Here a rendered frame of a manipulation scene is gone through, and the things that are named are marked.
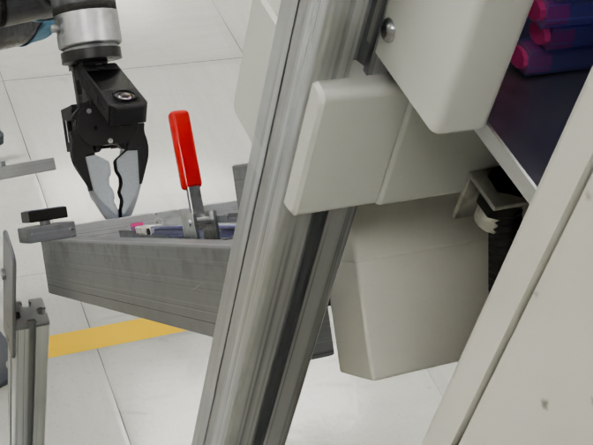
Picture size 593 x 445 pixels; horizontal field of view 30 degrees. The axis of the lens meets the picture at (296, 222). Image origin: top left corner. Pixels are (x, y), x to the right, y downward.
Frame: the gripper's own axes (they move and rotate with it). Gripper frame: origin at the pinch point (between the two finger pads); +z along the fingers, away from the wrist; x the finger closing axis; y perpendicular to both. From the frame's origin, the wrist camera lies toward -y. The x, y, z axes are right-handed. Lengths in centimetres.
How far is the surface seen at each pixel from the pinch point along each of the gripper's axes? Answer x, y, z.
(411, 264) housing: 5, -78, 2
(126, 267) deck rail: 10.1, -39.4, 2.9
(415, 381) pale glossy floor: -67, 59, 41
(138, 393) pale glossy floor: -15, 67, 34
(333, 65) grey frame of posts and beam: 13, -89, -7
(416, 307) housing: 5, -78, 5
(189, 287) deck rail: 10, -56, 4
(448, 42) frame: 12, -95, -7
